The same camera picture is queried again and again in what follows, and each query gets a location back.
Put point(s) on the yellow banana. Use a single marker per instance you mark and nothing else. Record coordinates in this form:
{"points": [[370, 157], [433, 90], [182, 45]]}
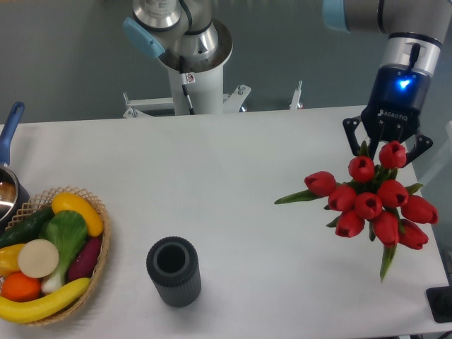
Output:
{"points": [[36, 310]]}

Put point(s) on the green bok choy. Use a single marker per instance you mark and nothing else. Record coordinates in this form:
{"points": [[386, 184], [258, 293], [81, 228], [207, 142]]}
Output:
{"points": [[67, 230]]}

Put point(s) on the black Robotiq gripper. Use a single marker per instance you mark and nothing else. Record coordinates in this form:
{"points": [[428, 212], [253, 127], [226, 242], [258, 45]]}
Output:
{"points": [[393, 112]]}

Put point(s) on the woven wicker basket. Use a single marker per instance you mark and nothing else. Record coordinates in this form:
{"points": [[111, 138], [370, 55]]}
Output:
{"points": [[43, 200]]}

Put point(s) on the yellow bell pepper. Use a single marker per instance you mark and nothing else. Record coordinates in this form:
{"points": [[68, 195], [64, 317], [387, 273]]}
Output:
{"points": [[9, 259]]}

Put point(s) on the blue handled saucepan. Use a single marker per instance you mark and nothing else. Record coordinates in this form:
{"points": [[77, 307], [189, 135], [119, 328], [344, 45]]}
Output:
{"points": [[13, 194]]}

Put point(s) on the green cucumber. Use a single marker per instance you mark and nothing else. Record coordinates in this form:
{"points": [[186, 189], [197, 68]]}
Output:
{"points": [[27, 229]]}

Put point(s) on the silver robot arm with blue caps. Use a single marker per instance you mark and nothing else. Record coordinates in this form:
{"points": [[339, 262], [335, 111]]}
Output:
{"points": [[193, 47]]}

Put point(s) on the purple sweet potato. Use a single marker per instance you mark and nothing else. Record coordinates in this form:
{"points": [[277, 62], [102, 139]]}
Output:
{"points": [[84, 263]]}

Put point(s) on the black device at table edge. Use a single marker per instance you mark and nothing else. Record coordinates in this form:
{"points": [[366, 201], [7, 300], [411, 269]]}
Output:
{"points": [[439, 299]]}

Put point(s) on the dark grey ribbed vase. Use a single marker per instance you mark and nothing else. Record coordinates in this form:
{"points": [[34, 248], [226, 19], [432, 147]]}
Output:
{"points": [[173, 265]]}

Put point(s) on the orange fruit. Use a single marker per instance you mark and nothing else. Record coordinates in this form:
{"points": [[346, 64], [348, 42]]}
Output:
{"points": [[18, 287]]}

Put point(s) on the red tulip bouquet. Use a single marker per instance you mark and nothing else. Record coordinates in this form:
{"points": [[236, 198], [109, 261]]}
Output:
{"points": [[373, 198]]}

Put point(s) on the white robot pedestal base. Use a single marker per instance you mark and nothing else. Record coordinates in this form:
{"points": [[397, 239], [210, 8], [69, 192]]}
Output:
{"points": [[192, 93]]}

